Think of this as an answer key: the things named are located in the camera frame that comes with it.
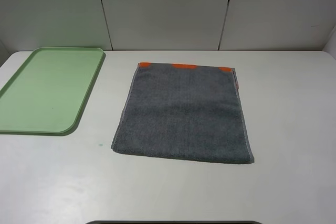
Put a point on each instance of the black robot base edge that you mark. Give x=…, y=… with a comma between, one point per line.
x=170, y=222

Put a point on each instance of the grey towel with orange pattern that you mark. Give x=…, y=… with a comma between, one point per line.
x=186, y=112

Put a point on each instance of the light green plastic tray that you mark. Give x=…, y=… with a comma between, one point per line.
x=48, y=93

